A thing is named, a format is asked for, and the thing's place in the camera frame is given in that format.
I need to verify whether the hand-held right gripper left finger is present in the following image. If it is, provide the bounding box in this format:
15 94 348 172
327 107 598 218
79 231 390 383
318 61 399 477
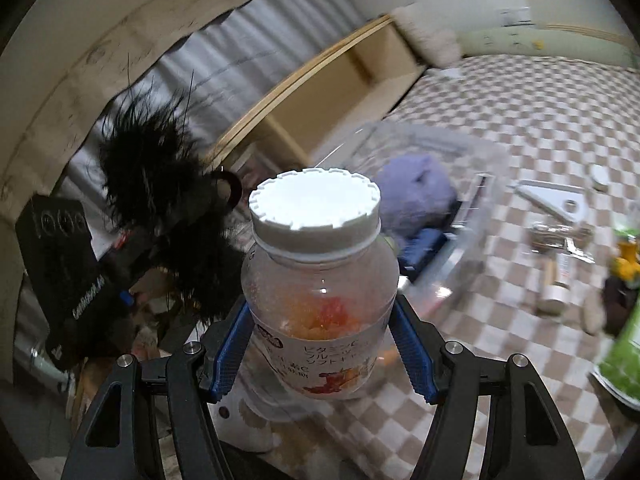
60 301 255 480

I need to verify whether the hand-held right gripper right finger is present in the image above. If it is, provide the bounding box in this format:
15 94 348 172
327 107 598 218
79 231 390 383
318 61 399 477
389 296 587 480

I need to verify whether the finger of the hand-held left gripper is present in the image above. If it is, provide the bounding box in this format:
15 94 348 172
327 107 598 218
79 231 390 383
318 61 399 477
102 227 171 281
100 280 151 328

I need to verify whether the clear plastic container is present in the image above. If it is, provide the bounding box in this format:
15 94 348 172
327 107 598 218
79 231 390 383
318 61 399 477
310 122 511 306

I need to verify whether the black feather duster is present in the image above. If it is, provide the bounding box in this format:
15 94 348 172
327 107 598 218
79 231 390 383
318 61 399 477
97 67 246 331

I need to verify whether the green foam bolster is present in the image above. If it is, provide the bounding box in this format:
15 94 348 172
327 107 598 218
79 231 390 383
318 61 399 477
460 27 631 66

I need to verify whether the beige curtain valance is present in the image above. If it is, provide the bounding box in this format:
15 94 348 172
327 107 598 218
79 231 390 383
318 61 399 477
0 0 331 211

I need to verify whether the wooden bedside shelf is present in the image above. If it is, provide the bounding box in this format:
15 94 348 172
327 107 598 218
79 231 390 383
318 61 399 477
215 14 426 171

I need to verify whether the yellow toy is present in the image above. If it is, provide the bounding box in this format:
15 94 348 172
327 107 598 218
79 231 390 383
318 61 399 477
612 240 640 281

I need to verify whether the dark blue item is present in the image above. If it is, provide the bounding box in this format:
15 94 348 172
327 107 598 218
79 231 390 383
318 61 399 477
397 227 451 273

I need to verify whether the small white round item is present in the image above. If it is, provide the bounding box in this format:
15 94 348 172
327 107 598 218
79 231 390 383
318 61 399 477
589 164 612 191

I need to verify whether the grey curtain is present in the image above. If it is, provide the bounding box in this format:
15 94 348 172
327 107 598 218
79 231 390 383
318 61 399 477
65 0 376 211

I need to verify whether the brown furry item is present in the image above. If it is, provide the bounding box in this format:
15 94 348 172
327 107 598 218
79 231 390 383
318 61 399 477
602 275 640 336

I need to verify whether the white fluffy pillow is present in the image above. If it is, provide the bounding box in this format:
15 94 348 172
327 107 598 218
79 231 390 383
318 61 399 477
395 7 463 68

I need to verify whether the green dotted tissue pack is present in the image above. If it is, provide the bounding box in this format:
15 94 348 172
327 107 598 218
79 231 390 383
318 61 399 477
592 305 640 406

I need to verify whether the checkered bed sheet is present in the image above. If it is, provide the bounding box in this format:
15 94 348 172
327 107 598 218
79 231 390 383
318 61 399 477
280 52 640 480

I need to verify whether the white wall switch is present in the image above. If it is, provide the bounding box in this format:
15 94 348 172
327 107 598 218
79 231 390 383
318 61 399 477
500 7 531 28

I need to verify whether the purple plush toy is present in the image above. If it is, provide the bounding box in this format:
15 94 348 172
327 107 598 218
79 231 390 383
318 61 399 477
375 154 458 241

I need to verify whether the gummy bottle with white cap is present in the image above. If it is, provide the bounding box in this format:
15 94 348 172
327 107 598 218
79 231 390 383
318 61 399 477
240 169 401 401

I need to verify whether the white triangular board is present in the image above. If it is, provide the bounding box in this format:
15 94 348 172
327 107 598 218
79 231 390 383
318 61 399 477
507 179 588 226

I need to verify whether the small white tube bottle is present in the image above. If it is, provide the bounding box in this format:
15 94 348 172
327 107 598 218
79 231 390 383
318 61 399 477
537 252 573 316

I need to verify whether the leopard hair clip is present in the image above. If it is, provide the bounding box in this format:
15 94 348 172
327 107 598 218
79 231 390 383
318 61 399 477
530 222 596 263

